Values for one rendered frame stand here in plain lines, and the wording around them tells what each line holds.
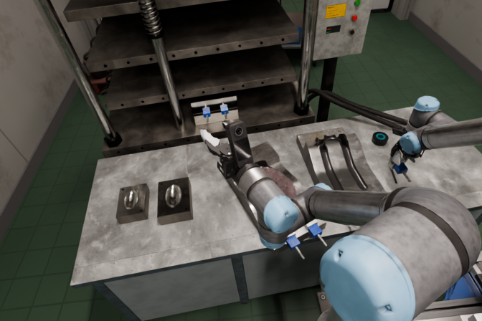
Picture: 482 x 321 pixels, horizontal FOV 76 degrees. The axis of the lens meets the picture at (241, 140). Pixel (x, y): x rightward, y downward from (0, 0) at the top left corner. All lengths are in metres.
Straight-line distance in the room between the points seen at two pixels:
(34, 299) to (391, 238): 2.41
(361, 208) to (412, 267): 0.22
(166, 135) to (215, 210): 0.64
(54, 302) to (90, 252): 1.00
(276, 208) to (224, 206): 0.83
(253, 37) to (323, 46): 0.43
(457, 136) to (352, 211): 0.52
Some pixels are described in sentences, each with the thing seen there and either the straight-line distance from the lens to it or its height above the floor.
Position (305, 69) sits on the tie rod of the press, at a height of 1.10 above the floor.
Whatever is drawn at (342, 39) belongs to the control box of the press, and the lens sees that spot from 1.92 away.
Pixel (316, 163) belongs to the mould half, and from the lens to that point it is 1.53.
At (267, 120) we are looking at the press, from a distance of 1.91.
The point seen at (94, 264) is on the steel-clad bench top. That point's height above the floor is 0.80.
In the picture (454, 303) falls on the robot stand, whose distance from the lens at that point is 1.29.
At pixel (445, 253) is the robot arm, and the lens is 0.46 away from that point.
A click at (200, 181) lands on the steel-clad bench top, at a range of 1.61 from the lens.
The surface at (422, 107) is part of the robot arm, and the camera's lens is 1.31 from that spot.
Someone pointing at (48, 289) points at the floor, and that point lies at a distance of 2.61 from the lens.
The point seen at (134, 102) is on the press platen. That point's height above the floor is 1.02.
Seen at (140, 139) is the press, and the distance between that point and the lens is 1.96.
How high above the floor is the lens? 2.05
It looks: 45 degrees down
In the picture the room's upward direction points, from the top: 6 degrees counter-clockwise
